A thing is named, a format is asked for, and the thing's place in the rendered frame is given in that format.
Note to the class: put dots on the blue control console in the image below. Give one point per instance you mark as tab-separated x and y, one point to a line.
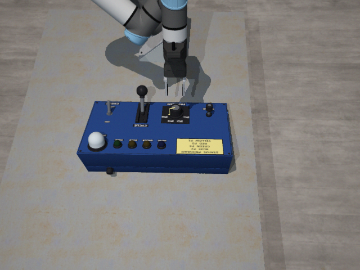
157	137

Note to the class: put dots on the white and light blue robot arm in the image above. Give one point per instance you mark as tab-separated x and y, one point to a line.
143	18

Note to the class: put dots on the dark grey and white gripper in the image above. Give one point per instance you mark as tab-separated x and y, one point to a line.
175	53

